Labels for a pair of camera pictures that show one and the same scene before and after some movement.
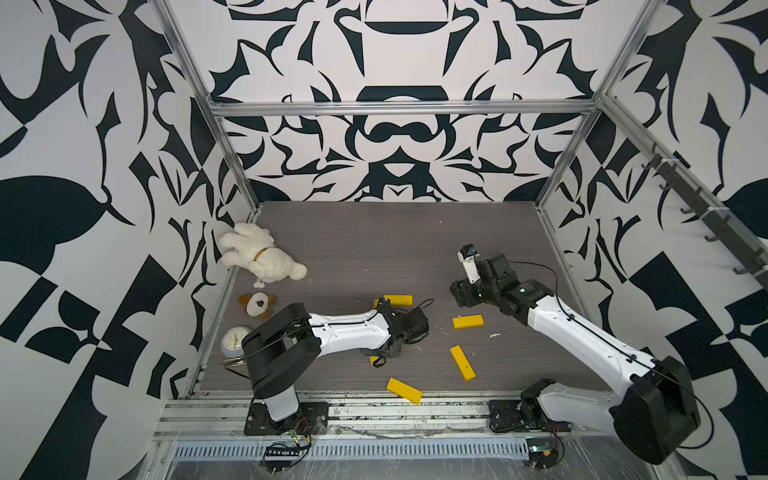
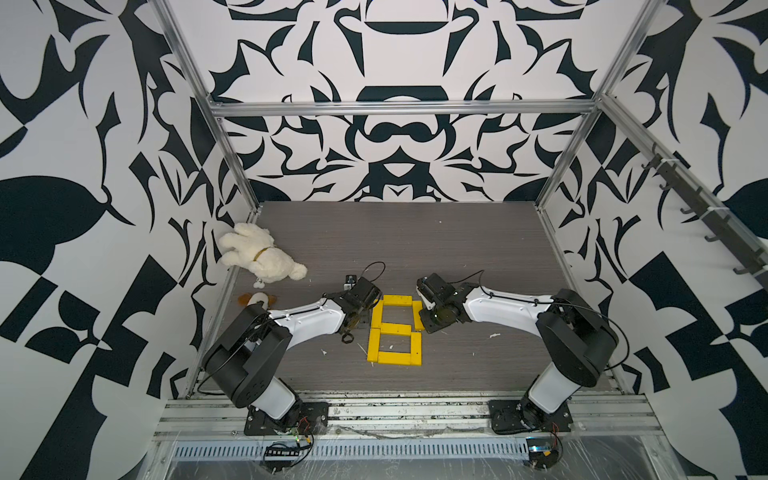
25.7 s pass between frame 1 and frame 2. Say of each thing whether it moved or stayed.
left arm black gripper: moved
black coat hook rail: stayed
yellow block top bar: stayed
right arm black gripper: moved
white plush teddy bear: stayed
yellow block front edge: moved
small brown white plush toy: stayed
